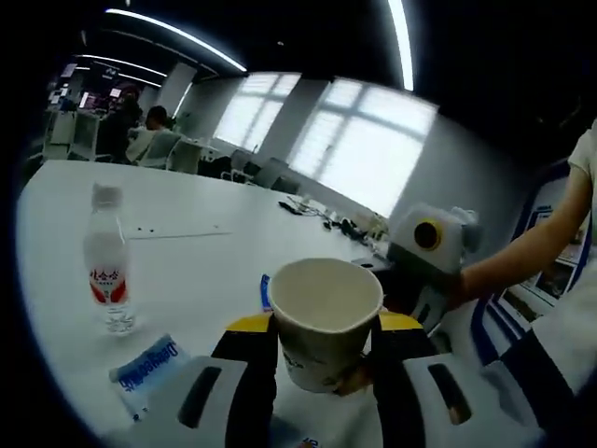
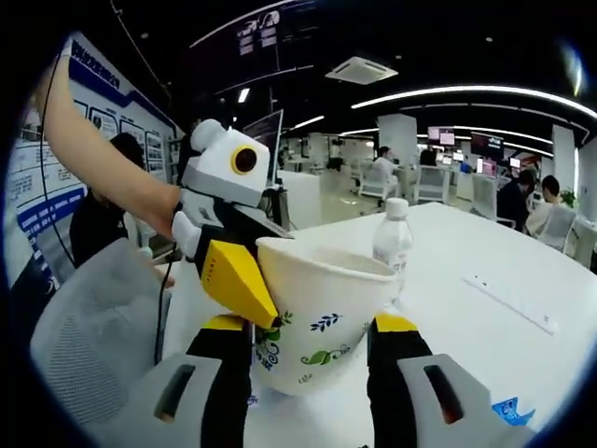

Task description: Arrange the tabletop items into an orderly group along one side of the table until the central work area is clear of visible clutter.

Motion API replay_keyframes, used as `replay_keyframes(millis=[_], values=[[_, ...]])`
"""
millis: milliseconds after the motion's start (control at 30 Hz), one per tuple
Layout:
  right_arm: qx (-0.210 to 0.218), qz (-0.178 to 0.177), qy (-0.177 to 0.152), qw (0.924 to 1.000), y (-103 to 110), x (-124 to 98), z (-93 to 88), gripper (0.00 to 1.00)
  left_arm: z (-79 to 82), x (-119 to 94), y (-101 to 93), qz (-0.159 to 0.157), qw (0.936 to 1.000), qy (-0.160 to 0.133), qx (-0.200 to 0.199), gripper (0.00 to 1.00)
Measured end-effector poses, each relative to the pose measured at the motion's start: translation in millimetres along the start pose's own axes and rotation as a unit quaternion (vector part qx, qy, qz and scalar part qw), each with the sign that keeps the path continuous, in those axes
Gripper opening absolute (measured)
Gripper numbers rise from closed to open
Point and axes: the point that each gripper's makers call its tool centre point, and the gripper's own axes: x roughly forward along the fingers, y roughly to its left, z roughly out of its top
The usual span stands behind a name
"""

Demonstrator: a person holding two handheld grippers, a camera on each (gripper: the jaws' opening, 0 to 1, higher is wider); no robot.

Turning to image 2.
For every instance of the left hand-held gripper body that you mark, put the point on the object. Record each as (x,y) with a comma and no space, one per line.
(219,177)

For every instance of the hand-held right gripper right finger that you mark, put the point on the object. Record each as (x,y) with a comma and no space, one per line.
(396,387)

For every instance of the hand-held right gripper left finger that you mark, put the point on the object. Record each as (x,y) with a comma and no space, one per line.
(219,382)

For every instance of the white paper cup leaf print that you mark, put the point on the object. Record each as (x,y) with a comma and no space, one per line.
(326,336)

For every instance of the blue wrapper packet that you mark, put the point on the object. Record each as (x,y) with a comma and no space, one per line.
(510,411)

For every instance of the clear water bottle red label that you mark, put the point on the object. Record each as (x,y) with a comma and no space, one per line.
(394,242)

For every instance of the white tabletop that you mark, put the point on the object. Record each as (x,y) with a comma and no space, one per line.
(443,354)

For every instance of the dark computer monitor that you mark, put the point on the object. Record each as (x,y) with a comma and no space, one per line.
(267,128)

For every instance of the grey mesh office chair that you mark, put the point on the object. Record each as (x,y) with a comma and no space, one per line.
(93,336)

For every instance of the clear plastic ruler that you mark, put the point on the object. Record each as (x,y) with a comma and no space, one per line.
(513,305)

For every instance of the ceiling air conditioner unit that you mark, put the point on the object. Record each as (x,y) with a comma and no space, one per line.
(361,70)

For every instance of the pink desk screens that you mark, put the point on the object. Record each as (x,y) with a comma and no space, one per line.
(440,135)

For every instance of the ceiling light strip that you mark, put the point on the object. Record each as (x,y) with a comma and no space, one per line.
(466,91)

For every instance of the green potted plant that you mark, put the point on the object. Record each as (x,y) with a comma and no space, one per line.
(568,198)

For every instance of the hanging wall screens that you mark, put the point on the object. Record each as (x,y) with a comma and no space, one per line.
(259,30)

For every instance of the blue and white wall poster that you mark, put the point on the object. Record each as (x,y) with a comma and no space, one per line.
(56,186)

